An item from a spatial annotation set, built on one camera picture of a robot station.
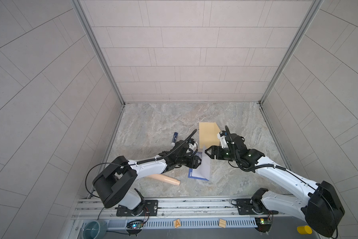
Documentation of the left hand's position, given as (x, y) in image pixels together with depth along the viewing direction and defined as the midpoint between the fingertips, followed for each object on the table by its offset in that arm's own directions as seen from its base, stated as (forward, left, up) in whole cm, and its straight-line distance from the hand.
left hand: (202, 160), depth 81 cm
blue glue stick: (+16, +17, -4) cm, 23 cm away
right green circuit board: (-27, -27, -6) cm, 39 cm away
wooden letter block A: (-28, +13, -4) cm, 31 cm away
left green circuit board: (-28, +31, -1) cm, 42 cm away
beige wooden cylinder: (-8, +20, -5) cm, 23 cm away
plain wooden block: (-28, -8, -4) cm, 29 cm away
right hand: (+2, -3, +5) cm, 6 cm away
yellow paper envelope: (+23, -6, -11) cm, 26 cm away
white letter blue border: (-5, 0, -2) cm, 6 cm away
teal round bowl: (-30, +49, -2) cm, 58 cm away
